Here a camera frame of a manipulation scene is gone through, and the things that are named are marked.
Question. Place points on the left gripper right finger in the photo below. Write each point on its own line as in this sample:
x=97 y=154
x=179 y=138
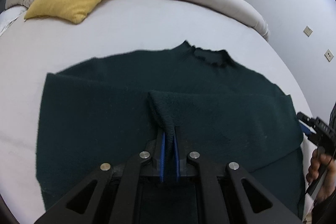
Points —
x=179 y=152

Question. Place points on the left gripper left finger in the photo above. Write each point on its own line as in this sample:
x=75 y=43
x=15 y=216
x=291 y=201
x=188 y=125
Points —
x=159 y=156

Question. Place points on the dark green knit sweater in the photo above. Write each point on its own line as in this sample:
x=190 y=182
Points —
x=99 y=123

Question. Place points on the person's right hand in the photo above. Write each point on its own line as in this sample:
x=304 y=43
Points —
x=328 y=186

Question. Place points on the white bed sheet mattress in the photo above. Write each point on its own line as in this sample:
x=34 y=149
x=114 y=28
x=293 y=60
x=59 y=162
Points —
x=32 y=48

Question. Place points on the white folded blanket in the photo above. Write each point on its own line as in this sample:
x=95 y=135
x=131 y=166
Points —
x=7 y=17

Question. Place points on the lower wall socket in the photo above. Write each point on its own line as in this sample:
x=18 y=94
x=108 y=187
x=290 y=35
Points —
x=329 y=55

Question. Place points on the wall socket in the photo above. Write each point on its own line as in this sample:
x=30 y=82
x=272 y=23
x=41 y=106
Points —
x=329 y=55
x=307 y=31

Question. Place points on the upper wall socket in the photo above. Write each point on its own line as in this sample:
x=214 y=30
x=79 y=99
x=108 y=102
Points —
x=307 y=31

